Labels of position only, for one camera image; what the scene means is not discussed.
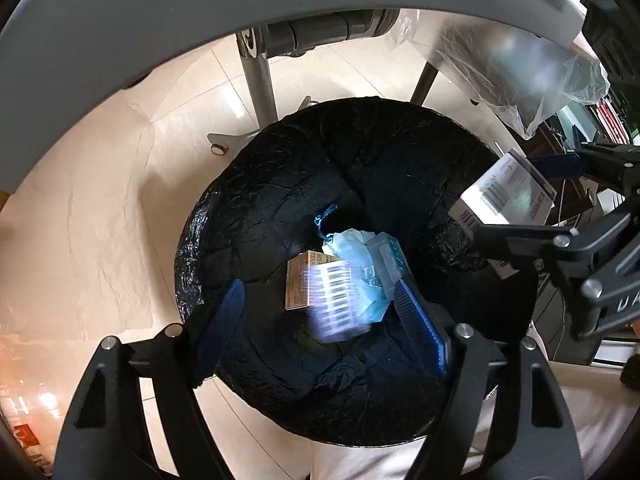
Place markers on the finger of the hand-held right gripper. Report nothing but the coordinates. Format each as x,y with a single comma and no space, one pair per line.
555,166
525,242

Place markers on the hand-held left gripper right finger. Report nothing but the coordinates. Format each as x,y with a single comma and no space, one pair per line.
420,325

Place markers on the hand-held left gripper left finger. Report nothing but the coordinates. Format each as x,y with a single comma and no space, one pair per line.
220,330

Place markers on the white barcode box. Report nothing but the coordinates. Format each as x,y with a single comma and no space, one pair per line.
505,190

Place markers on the brown cardboard box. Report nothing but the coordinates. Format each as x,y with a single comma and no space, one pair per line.
300,285

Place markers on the blue plastic bag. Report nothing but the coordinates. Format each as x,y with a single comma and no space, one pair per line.
350,245

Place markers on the bin with black liner bag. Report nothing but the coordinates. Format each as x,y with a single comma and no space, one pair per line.
280,200

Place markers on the clear plastic table cover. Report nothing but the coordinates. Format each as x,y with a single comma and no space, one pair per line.
525,70

